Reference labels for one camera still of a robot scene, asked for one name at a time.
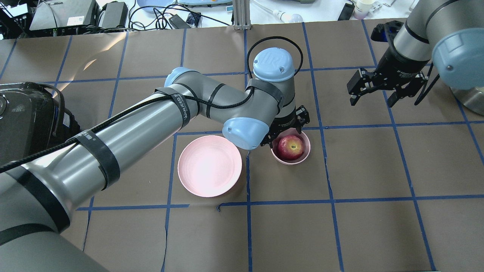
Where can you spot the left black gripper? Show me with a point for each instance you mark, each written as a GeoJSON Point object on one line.
{"type": "Point", "coordinates": [286, 122]}

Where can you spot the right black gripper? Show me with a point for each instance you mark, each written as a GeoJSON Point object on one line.
{"type": "Point", "coordinates": [401, 65]}

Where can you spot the pink bowl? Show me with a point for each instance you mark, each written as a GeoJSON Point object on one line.
{"type": "Point", "coordinates": [305, 155]}

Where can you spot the red yellow apple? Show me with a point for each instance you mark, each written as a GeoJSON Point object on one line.
{"type": "Point", "coordinates": [290, 147]}

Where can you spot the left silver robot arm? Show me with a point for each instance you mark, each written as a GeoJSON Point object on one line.
{"type": "Point", "coordinates": [40, 192]}

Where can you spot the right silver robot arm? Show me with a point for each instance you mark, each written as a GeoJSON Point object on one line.
{"type": "Point", "coordinates": [440, 39]}

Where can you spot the pink plate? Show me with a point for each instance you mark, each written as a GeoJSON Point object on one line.
{"type": "Point", "coordinates": [209, 166]}

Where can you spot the steel steamer pot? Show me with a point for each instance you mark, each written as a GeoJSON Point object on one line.
{"type": "Point", "coordinates": [473, 99]}

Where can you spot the black power adapter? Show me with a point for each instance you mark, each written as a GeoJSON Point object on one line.
{"type": "Point", "coordinates": [114, 14]}

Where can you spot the dark rice cooker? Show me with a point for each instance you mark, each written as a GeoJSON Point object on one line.
{"type": "Point", "coordinates": [33, 118]}

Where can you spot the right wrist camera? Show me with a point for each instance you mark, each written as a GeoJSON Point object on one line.
{"type": "Point", "coordinates": [386, 31]}

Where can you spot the aluminium frame post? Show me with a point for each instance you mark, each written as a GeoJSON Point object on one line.
{"type": "Point", "coordinates": [241, 14]}

